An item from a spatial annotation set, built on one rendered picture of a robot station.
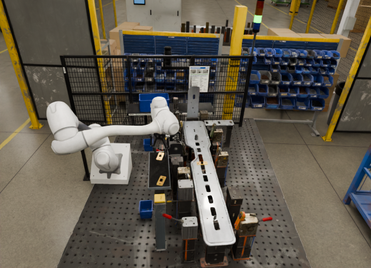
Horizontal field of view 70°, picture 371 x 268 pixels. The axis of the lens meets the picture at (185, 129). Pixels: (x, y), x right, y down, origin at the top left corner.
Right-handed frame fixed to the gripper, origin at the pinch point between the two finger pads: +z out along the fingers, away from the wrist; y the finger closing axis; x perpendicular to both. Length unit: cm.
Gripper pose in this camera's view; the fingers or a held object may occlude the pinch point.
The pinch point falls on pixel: (160, 151)
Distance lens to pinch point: 186.5
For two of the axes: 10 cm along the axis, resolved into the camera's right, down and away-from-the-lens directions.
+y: 9.9, 1.1, -1.2
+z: -0.3, 8.5, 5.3
